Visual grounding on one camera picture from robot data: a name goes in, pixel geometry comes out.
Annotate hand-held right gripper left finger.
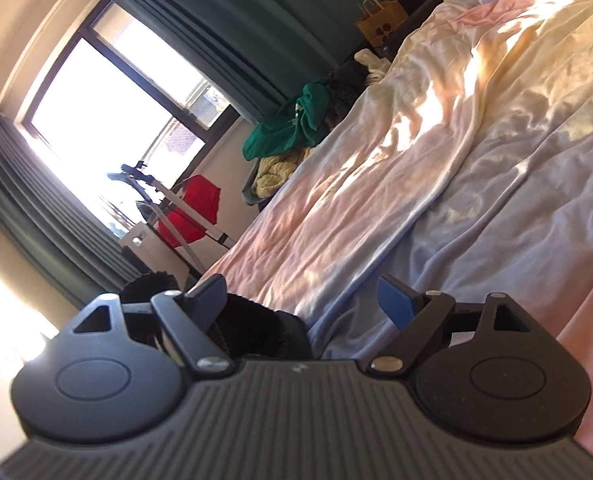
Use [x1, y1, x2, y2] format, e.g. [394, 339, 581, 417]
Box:
[71, 274, 236, 377]

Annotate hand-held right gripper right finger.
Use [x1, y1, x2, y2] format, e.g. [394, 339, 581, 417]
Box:
[370, 274, 533, 377]

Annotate black pants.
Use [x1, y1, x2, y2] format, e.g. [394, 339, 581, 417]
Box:
[120, 271, 313, 362]

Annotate white cabinet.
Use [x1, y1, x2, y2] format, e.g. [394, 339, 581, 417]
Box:
[118, 222, 203, 282]

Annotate red garment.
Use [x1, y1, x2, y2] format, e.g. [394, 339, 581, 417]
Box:
[156, 175, 222, 249]

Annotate garment steamer stand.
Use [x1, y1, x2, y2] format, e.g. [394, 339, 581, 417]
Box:
[107, 160, 238, 249]

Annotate yellow knit blanket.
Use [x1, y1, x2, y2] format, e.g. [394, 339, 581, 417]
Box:
[253, 147, 313, 199]

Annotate teal curtain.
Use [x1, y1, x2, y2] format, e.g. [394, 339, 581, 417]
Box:
[0, 114, 143, 312]
[88, 0, 393, 127]

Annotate green garment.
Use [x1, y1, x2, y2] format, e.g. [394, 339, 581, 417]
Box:
[242, 82, 335, 162]

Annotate window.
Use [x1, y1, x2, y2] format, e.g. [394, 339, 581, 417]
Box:
[20, 0, 240, 242]

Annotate dark clothing pile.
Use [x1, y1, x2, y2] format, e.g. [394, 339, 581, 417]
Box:
[325, 60, 373, 127]

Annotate white cloth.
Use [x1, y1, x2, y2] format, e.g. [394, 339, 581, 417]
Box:
[353, 49, 390, 82]

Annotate brown paper bag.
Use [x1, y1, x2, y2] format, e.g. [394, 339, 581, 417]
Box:
[354, 0, 408, 49]

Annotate black leather armchair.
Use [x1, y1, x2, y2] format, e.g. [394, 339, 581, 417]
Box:
[382, 0, 445, 58]

